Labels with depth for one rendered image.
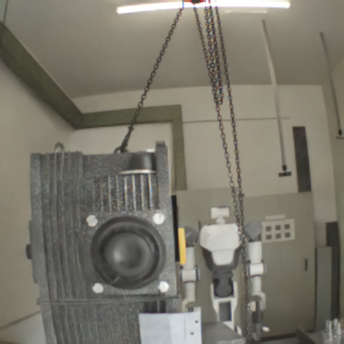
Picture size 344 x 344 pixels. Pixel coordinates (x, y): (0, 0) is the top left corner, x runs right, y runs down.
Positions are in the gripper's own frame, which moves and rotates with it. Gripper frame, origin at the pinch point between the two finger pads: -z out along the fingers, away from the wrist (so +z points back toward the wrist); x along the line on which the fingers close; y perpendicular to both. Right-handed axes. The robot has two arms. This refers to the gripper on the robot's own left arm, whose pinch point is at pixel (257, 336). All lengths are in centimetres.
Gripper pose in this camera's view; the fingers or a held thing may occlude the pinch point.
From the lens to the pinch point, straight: 309.3
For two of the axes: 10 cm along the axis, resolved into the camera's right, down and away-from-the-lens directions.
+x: -0.4, -3.2, -9.5
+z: -0.5, -9.4, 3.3
